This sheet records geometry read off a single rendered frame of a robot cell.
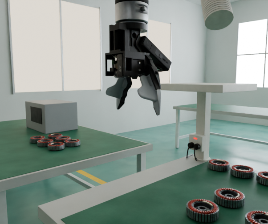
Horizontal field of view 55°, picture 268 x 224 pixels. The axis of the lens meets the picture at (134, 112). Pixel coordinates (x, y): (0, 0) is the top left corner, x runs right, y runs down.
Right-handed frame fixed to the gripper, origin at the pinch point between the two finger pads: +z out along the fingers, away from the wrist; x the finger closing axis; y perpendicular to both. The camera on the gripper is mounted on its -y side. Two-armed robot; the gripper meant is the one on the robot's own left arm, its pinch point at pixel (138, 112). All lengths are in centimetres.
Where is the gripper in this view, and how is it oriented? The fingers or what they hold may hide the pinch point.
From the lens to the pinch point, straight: 62.6
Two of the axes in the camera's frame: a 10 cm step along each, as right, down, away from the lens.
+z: 0.0, 9.9, 1.3
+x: 6.5, 1.0, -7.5
